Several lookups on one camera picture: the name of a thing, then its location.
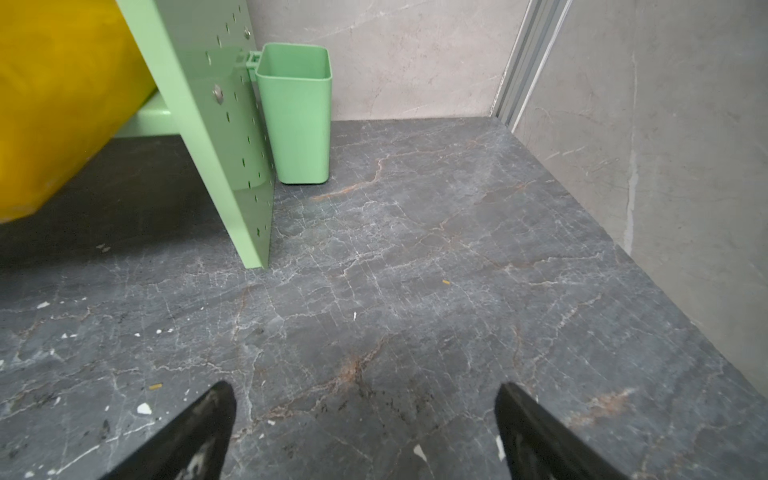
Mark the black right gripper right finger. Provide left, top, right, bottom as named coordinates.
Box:
left=494, top=382, right=628, bottom=480

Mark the green metal shelf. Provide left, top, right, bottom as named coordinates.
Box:
left=118, top=0, right=275, bottom=268

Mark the yellow Pastatime spaghetti bag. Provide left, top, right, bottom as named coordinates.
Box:
left=1, top=1, right=156, bottom=223

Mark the green plastic cup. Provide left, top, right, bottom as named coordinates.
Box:
left=246, top=42, right=333, bottom=185

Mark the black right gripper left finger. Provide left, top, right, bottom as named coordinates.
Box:
left=103, top=381, right=237, bottom=480

